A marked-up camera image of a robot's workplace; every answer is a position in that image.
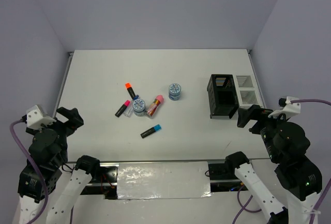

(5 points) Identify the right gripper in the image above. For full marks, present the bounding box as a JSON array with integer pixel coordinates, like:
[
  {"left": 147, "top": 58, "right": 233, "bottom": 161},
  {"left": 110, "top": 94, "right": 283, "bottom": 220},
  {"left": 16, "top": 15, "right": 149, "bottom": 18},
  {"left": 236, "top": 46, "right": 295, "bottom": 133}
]
[{"left": 236, "top": 101, "right": 290, "bottom": 160}]

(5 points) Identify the pink cap highlighter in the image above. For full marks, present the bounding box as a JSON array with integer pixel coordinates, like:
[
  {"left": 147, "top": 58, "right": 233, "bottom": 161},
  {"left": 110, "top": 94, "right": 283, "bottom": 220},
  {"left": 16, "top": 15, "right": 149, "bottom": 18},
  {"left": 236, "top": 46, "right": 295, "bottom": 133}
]
[{"left": 115, "top": 100, "right": 130, "bottom": 117}]

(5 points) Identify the orange cap highlighter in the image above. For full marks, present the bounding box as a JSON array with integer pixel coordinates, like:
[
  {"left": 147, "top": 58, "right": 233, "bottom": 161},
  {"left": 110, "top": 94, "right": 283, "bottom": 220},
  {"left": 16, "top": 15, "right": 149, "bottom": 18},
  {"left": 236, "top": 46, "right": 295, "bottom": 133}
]
[{"left": 125, "top": 83, "right": 136, "bottom": 100}]

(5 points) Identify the blue white round jar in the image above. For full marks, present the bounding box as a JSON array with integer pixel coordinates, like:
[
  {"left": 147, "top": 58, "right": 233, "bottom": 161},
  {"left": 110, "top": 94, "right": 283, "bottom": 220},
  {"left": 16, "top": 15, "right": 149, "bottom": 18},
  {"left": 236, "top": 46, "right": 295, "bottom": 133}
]
[{"left": 169, "top": 83, "right": 182, "bottom": 100}]

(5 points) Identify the blue cap highlighter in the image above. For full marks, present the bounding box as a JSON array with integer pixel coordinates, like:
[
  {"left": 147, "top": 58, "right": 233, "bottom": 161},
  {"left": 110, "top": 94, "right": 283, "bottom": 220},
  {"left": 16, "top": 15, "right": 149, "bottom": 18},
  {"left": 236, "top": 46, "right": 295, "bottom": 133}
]
[{"left": 140, "top": 124, "right": 161, "bottom": 139}]

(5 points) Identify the pink cap marker tube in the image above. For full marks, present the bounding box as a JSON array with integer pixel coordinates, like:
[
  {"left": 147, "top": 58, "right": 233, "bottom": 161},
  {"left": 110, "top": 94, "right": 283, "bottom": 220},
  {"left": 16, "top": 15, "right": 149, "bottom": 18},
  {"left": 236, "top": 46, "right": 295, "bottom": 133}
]
[{"left": 145, "top": 95, "right": 164, "bottom": 117}]

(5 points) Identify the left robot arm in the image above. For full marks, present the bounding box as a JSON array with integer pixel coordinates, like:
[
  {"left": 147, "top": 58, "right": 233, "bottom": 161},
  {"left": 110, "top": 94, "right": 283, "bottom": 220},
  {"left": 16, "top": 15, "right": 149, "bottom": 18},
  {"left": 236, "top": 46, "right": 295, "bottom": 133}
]
[{"left": 10, "top": 105, "right": 101, "bottom": 224}]

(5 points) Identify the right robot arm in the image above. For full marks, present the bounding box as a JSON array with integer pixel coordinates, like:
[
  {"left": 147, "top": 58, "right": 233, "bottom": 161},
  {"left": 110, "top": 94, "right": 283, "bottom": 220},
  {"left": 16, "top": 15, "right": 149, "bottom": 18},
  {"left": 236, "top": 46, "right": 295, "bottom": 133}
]
[{"left": 225, "top": 100, "right": 322, "bottom": 223}]

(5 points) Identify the white slotted organizer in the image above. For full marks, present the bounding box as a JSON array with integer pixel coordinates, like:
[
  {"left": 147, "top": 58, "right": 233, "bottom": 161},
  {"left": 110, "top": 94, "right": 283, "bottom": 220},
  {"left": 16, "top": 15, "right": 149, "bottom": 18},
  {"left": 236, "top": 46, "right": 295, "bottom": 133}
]
[{"left": 235, "top": 75, "right": 261, "bottom": 108}]

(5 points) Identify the black slotted organizer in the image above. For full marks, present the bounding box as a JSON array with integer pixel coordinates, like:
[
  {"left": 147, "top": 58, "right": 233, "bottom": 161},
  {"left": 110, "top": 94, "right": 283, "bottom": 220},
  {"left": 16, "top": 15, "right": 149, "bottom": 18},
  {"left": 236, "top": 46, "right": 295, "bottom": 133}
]
[{"left": 207, "top": 74, "right": 239, "bottom": 119}]

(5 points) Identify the silver reflective tape sheet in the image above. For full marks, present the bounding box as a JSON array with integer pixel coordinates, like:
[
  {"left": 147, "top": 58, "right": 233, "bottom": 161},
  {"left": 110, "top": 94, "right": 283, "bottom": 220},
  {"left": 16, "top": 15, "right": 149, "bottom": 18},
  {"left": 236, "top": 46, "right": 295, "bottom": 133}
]
[{"left": 117, "top": 161, "right": 211, "bottom": 200}]

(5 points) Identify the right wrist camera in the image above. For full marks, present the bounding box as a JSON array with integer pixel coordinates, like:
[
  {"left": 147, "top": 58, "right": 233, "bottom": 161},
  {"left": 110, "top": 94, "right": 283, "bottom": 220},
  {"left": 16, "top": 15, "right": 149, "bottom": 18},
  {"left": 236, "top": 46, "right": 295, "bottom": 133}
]
[{"left": 268, "top": 96, "right": 301, "bottom": 119}]

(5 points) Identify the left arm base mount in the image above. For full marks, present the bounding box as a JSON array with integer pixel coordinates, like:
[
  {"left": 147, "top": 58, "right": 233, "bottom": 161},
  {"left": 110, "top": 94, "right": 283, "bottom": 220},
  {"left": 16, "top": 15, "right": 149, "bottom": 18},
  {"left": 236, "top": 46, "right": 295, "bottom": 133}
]
[{"left": 68, "top": 156, "right": 118, "bottom": 200}]

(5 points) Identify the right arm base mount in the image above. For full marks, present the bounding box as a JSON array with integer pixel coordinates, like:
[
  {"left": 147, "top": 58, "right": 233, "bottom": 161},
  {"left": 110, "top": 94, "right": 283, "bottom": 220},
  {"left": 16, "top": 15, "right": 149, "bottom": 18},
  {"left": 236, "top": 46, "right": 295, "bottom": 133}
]
[{"left": 205, "top": 163, "right": 244, "bottom": 193}]

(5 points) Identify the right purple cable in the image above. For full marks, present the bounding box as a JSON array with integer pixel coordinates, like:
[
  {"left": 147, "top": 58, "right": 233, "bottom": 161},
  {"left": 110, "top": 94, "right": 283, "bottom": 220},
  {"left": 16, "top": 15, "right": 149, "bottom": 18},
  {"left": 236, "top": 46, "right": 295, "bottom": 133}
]
[{"left": 232, "top": 99, "right": 331, "bottom": 224}]

